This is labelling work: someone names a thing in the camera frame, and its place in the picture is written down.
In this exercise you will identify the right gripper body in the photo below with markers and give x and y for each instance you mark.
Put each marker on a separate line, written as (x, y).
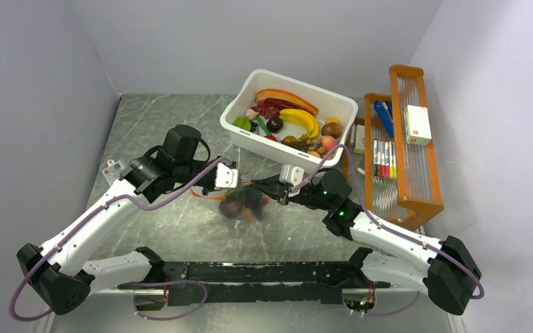
(309, 198)

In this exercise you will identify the clear zip top bag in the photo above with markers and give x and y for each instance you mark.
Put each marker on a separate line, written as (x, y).
(243, 203)

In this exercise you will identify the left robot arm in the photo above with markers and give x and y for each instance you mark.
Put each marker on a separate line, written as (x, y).
(61, 271)

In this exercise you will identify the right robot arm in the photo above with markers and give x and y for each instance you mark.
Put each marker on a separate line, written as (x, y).
(442, 269)

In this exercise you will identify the white plastic food bin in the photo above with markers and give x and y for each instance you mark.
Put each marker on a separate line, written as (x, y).
(275, 139)

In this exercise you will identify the green toy lime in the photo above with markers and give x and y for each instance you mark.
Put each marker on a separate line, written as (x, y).
(243, 123)

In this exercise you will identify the yellow toy banana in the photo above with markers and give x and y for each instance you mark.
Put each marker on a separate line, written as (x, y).
(304, 119)

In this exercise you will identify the red toy grapes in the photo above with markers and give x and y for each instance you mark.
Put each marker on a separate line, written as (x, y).
(266, 110)

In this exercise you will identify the orange toy melon slice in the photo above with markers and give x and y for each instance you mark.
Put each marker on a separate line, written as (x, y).
(281, 100)

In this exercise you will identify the set of coloured markers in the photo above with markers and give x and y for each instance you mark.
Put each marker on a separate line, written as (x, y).
(384, 159)

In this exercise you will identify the orange wooden rack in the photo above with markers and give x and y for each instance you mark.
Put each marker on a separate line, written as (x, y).
(414, 197)

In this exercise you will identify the white small carton box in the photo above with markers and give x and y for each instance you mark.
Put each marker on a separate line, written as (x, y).
(417, 125)

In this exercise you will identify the white tag card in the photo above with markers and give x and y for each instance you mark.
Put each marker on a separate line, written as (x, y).
(112, 171)

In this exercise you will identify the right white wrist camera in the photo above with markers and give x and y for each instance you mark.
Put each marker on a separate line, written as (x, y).
(291, 175)

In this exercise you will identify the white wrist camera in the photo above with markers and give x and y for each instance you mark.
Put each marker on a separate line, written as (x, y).
(291, 175)
(227, 177)

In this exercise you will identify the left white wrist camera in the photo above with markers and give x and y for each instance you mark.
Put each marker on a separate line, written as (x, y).
(227, 177)

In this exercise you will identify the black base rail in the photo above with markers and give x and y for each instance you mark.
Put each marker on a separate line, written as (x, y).
(186, 283)

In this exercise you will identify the blue handled tool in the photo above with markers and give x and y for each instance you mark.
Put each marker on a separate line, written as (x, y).
(384, 112)

